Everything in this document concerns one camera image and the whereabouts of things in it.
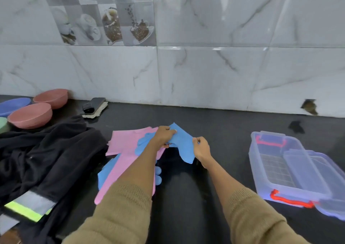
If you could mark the person's left hand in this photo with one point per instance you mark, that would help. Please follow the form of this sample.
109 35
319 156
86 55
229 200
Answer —
160 136

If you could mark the person's right hand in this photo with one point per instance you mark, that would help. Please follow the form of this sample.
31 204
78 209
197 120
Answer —
202 151

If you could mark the person's left thumb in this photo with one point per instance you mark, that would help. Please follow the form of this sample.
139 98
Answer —
166 144

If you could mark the person's right thumb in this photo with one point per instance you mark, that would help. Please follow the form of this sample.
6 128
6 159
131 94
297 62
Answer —
200 140

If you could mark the blue rubber glove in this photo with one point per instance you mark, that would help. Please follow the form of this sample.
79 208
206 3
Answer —
183 144
106 171

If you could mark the person's right forearm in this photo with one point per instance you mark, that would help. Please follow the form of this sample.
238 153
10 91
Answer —
242 203

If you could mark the person's left forearm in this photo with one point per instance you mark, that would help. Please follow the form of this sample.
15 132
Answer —
126 192

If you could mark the clear plastic storage box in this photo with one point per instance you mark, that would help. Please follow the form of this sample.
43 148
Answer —
272 168

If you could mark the black scrub brush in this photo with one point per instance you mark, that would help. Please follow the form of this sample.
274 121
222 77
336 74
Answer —
93 105

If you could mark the black jacket with reflective stripe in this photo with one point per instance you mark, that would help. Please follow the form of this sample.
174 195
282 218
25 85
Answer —
45 160

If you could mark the pink plastic bowl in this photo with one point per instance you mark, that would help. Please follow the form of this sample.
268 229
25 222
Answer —
52 96
31 115

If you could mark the clear plastic box lid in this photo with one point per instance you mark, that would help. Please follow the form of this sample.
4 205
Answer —
320 181

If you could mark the blue plastic bowl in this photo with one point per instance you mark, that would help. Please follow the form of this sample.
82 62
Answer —
13 105

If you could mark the green plastic bowl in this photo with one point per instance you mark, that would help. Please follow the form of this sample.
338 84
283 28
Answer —
3 125

